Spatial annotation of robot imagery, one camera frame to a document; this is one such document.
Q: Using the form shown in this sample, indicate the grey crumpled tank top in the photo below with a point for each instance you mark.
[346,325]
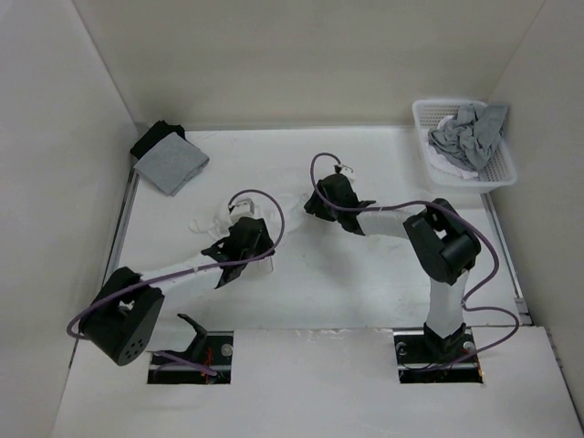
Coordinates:
[490,122]

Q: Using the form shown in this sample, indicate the white tank top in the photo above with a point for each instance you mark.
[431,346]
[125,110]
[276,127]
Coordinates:
[282,214]

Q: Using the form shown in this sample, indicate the left metal table rail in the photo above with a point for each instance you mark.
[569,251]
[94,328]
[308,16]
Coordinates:
[121,227]

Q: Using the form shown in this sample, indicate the white plastic basket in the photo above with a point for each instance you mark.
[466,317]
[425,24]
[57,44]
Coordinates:
[429,114]

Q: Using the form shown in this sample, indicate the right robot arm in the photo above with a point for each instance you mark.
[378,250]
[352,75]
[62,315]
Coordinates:
[445,249]

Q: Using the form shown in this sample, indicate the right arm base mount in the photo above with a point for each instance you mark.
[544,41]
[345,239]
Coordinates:
[424,359]

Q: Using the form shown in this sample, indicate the white garment in basket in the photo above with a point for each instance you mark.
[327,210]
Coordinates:
[447,162]

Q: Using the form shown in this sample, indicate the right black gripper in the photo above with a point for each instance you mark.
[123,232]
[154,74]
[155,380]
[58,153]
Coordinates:
[315,205]

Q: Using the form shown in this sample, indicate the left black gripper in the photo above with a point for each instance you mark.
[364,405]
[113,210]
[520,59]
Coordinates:
[265,244]

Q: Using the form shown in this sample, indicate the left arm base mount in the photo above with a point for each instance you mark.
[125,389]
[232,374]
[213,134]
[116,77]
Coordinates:
[206,360]

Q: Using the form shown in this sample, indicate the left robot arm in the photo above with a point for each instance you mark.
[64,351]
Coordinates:
[123,316]

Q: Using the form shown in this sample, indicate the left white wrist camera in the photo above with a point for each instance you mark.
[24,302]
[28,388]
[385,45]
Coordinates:
[241,208]

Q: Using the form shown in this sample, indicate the folded grey tank top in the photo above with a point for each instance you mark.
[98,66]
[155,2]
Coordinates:
[171,163]

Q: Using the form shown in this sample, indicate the folded black tank top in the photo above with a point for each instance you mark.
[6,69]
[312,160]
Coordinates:
[157,132]

